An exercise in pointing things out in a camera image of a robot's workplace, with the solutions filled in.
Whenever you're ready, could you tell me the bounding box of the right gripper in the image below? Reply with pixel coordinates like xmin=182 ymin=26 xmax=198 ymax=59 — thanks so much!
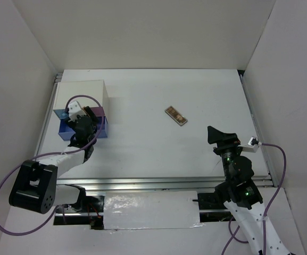
xmin=207 ymin=125 xmax=244 ymax=181

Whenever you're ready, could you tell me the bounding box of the pink drawer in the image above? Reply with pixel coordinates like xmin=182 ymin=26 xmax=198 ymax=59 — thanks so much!
xmin=91 ymin=107 xmax=106 ymax=117

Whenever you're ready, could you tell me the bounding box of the white drawer cabinet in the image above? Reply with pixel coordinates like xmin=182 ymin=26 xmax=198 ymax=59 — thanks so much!
xmin=53 ymin=80 xmax=109 ymax=117

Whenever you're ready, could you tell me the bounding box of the light blue drawer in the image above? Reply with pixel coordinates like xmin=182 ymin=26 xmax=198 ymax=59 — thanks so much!
xmin=53 ymin=109 xmax=69 ymax=120

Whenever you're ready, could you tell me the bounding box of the dark blue drawer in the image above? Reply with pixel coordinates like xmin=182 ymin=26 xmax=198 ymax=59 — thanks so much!
xmin=58 ymin=117 xmax=109 ymax=141

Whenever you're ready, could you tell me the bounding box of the long brown eyeshadow palette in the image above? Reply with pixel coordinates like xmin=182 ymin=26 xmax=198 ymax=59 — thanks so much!
xmin=165 ymin=106 xmax=188 ymax=126

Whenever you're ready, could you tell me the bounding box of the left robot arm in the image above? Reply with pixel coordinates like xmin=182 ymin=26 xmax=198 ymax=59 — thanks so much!
xmin=9 ymin=106 xmax=102 ymax=214

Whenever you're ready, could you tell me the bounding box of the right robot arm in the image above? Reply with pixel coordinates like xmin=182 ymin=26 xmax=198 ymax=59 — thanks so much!
xmin=207 ymin=126 xmax=291 ymax=254

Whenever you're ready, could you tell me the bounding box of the white foam board cover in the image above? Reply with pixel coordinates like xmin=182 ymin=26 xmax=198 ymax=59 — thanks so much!
xmin=103 ymin=191 xmax=202 ymax=230

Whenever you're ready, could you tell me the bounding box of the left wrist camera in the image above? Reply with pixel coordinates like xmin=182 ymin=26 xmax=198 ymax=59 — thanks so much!
xmin=65 ymin=100 xmax=86 ymax=121

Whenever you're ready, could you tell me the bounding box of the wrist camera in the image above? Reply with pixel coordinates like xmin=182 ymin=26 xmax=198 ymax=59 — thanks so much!
xmin=240 ymin=137 xmax=260 ymax=153
xmin=65 ymin=100 xmax=86 ymax=121

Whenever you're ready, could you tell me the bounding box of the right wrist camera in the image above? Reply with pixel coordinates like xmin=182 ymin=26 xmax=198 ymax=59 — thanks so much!
xmin=240 ymin=137 xmax=260 ymax=153

